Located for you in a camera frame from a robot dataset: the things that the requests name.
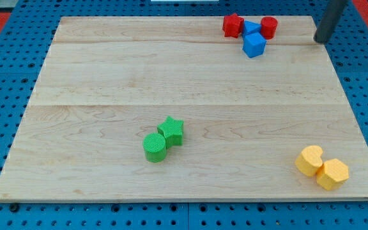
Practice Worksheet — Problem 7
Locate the blue cube block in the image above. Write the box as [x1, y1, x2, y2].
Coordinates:
[242, 33, 266, 58]

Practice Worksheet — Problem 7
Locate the blue triangle block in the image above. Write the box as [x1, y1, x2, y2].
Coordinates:
[241, 20, 261, 38]

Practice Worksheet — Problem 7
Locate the green star block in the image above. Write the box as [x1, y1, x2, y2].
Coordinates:
[157, 116, 184, 149]

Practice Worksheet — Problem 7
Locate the green cylinder block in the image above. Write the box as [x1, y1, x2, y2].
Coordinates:
[142, 133, 167, 163]

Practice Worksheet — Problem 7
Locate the wooden board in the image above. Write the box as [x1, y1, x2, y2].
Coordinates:
[0, 16, 368, 203]

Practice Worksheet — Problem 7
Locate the red star block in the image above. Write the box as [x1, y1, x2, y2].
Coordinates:
[222, 13, 244, 38]

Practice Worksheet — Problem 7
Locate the red cylinder block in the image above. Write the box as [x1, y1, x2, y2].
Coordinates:
[260, 16, 278, 40]

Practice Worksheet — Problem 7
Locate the yellow heart block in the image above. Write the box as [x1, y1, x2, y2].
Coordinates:
[295, 145, 323, 177]

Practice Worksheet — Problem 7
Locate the yellow hexagon block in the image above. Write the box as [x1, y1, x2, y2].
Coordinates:
[316, 158, 349, 190]

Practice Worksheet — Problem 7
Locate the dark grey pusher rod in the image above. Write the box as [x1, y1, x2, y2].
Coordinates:
[314, 0, 348, 44]

